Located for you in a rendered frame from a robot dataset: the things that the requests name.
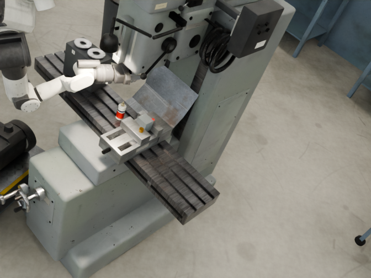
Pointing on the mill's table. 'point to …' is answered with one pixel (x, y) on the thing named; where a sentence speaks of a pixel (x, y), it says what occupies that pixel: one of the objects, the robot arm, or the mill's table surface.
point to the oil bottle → (121, 111)
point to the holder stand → (77, 50)
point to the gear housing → (159, 5)
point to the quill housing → (153, 20)
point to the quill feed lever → (170, 43)
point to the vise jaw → (130, 124)
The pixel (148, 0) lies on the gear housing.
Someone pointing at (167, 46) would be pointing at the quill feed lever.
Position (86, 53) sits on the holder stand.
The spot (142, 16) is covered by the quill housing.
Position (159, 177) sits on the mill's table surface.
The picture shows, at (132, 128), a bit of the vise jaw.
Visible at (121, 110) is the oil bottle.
